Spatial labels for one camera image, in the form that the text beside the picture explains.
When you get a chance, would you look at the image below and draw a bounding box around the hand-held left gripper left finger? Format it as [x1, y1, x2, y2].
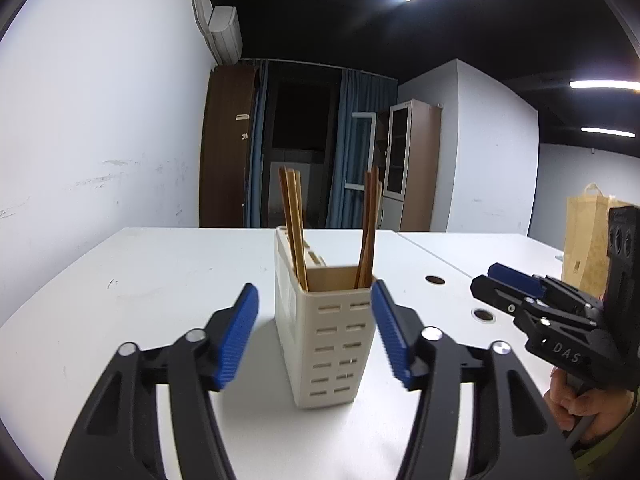
[54, 282, 260, 480]

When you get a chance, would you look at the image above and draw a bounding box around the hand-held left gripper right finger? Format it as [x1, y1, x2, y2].
[370, 280, 576, 480]

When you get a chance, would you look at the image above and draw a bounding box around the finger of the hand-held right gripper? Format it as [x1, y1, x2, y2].
[487, 262, 601, 311]
[470, 274, 606, 332]

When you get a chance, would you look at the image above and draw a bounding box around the beige slotted utensil holder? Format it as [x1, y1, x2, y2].
[274, 226, 377, 409]

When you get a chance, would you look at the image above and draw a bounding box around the bunch of wooden chopsticks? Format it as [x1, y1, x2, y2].
[278, 165, 384, 292]

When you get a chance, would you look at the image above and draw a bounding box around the person's right hand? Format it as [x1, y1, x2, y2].
[545, 367, 636, 443]

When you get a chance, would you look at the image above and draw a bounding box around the brown paper bag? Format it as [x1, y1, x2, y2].
[561, 183, 621, 301]

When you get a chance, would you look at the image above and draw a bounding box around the tan cabinet with glass doors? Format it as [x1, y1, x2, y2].
[351, 99, 442, 232]

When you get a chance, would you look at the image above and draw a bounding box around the blue curtain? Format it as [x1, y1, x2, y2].
[243, 60, 273, 228]
[327, 70, 399, 231]

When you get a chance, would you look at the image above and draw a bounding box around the dark window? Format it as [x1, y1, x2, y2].
[260, 62, 343, 231]

